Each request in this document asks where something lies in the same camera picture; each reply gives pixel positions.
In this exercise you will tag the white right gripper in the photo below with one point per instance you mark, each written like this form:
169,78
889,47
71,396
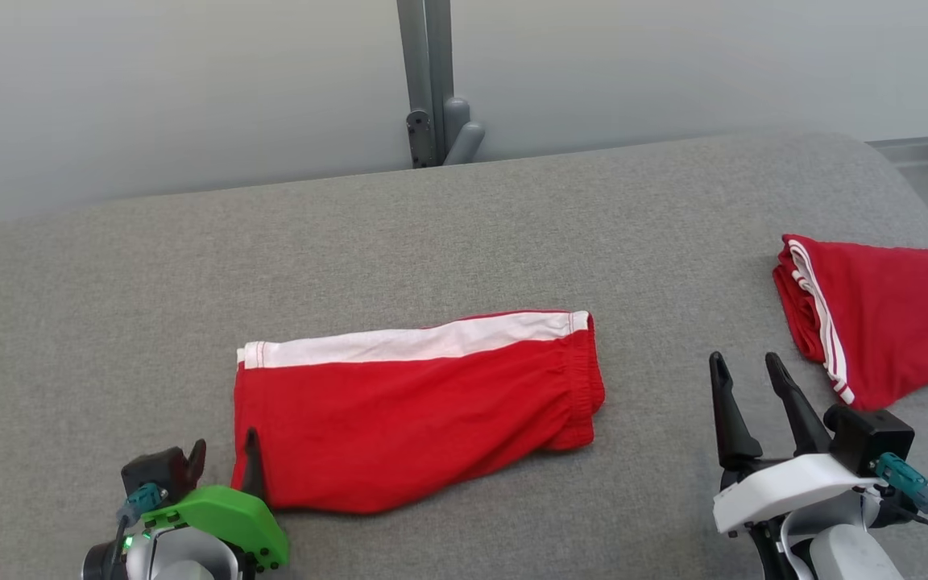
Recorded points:
778,487

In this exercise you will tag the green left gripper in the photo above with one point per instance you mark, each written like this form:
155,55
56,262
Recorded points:
226,511

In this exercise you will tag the red white jersey shirt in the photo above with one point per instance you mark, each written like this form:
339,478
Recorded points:
891,314

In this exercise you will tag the red shorts with white band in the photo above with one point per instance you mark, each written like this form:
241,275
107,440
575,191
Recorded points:
416,411

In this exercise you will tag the grey fabric sofa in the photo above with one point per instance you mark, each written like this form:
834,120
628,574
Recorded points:
432,242

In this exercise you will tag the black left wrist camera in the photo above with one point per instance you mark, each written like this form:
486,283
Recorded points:
154,471

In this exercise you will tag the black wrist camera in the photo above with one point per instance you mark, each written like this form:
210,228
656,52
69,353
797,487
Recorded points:
871,439
154,471

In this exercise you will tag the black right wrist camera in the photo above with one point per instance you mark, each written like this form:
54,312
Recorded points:
871,439

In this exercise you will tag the grey partition base rail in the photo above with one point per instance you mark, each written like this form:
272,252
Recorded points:
915,149

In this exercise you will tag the dark grey hinge bracket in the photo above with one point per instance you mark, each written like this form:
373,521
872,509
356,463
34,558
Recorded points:
420,138

